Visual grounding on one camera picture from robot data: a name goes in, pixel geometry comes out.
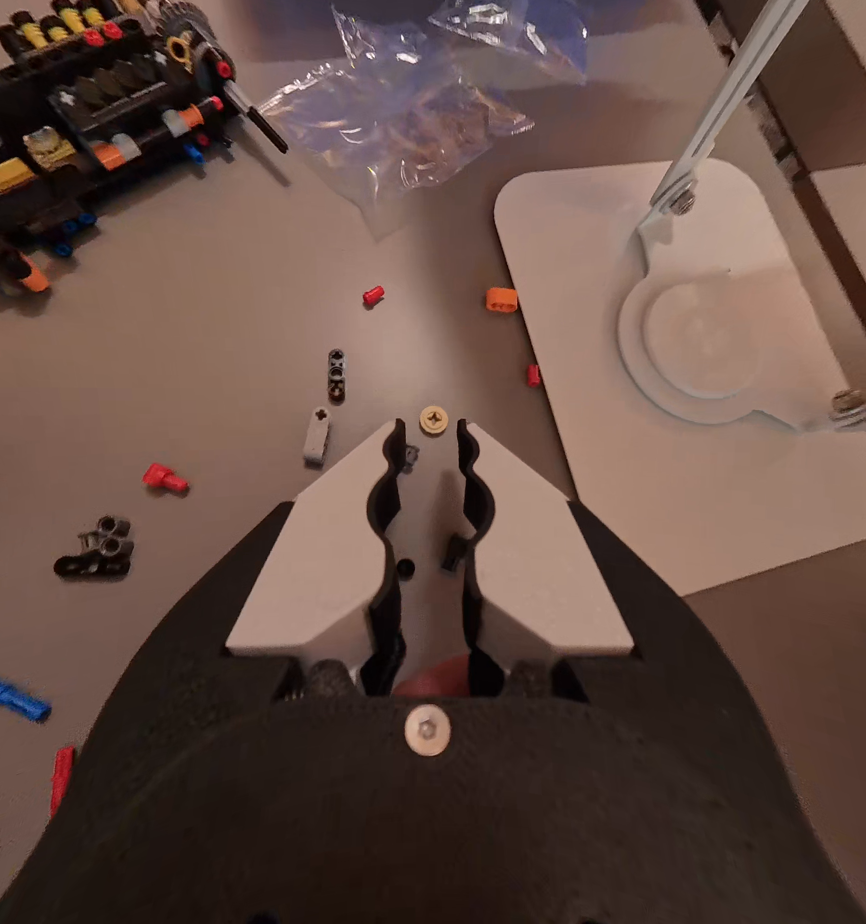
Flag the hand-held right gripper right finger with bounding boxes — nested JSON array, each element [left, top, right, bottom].
[[456, 419, 633, 695]]

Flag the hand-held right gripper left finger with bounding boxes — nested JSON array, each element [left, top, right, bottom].
[[225, 419, 408, 695]]

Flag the lego pieces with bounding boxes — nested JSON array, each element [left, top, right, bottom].
[[0, 285, 542, 863]]

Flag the lego car chassis build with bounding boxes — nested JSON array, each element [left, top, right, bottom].
[[0, 0, 289, 293]]

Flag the clear plastic bag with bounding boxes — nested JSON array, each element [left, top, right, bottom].
[[259, 61, 535, 239], [332, 0, 589, 84]]

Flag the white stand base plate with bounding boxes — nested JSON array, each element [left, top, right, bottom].
[[494, 0, 866, 596]]

